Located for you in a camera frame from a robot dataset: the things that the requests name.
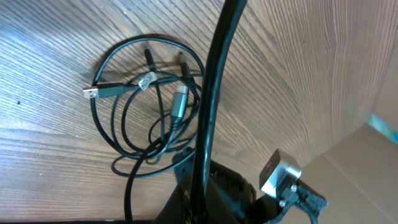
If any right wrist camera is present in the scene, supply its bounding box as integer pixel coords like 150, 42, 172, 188
259, 149, 302, 198

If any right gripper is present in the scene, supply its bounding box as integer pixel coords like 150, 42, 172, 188
172, 147, 328, 224

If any black braided usb cable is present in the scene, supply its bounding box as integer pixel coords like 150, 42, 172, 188
169, 0, 248, 224

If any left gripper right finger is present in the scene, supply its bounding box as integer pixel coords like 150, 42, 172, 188
205, 179, 241, 224

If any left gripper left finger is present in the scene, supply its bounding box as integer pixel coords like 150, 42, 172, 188
152, 180, 192, 224

